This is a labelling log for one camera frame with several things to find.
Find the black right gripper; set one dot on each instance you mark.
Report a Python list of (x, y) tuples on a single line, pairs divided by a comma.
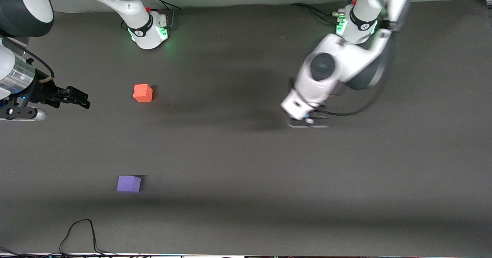
[(41, 90)]

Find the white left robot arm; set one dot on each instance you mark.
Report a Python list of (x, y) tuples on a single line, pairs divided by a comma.
[(338, 65)]

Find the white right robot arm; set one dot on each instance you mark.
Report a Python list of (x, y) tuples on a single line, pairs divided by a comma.
[(127, 8)]

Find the orange cube block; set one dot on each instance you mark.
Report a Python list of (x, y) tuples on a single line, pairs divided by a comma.
[(142, 93)]

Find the purple cube block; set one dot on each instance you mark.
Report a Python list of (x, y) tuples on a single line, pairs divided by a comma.
[(128, 184)]

